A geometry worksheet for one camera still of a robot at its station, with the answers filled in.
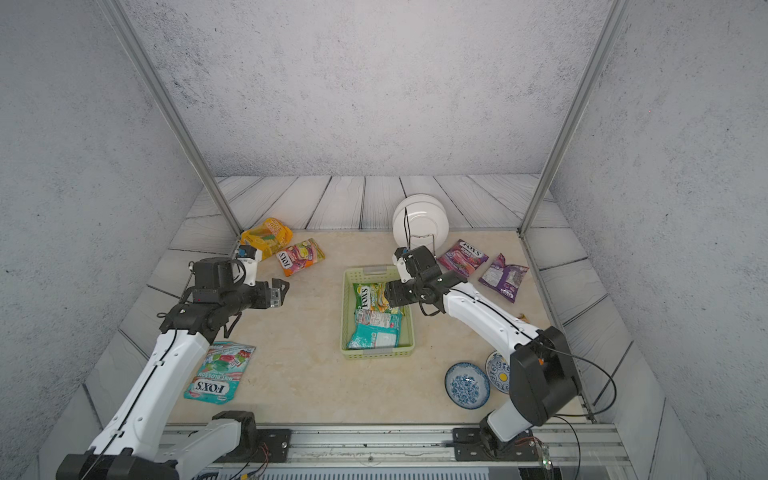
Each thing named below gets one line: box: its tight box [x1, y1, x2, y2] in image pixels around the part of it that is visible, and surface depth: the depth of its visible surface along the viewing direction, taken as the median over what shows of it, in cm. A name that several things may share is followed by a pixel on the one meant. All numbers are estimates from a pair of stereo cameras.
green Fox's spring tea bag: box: [353, 282, 391, 312], surface depth 101 cm
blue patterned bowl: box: [444, 362, 491, 410], surface depth 82 cm
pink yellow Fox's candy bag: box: [276, 238, 326, 277], surface depth 113 cm
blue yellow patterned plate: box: [486, 350, 510, 395], surface depth 85 cm
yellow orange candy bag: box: [240, 218, 294, 260], surface depth 117 cm
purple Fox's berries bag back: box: [478, 253, 529, 303], surface depth 104 cm
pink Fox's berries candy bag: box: [436, 238, 489, 278], surface depth 113 cm
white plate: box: [392, 193, 450, 252], surface depth 107 cm
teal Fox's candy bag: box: [348, 310, 403, 349], surface depth 93 cm
